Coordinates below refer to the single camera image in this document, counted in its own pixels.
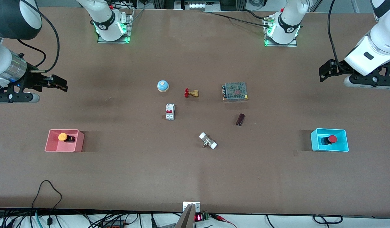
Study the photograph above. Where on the grey camera mount bar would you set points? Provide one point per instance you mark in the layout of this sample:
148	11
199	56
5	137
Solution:
186	220

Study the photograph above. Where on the dark brown cylinder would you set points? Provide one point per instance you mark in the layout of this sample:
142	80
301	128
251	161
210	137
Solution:
240	119

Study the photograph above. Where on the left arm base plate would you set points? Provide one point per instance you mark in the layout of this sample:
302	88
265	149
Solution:
280	45

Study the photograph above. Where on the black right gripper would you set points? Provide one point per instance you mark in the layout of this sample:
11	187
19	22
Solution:
33	79

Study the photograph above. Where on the red LED display module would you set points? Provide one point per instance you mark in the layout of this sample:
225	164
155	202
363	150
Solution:
198	217

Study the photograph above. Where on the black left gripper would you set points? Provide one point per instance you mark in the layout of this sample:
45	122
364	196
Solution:
337	68

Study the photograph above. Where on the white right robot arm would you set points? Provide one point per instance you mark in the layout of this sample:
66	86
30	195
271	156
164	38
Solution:
106	22

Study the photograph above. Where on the red push button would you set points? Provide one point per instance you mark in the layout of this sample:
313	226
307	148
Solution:
332	138

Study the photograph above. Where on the metal mesh power supply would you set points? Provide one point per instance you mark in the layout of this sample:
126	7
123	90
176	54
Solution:
236	91

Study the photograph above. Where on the white circuit breaker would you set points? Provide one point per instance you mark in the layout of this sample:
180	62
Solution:
170	111

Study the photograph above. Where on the pink plastic box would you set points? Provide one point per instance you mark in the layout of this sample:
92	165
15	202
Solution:
52	146

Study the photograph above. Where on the metal fitting white caps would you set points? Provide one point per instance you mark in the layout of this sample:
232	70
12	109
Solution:
208	141

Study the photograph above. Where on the cyan plastic box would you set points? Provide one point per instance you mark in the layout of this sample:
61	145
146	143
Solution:
341	147

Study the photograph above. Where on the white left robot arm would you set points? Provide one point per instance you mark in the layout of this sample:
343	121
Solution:
288	28

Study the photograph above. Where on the aluminium corner bracket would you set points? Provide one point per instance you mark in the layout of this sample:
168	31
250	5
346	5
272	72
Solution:
377	16

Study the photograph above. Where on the blue call bell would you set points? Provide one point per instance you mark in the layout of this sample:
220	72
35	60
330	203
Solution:
163	85

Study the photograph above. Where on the black power strip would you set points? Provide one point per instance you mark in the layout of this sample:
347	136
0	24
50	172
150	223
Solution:
114	224

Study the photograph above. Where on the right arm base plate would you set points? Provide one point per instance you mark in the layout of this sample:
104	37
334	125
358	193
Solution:
114	41

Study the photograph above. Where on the yellow push button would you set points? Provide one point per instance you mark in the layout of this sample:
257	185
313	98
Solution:
62	136

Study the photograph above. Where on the white metal mounting bracket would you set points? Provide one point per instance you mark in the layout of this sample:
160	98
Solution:
197	206

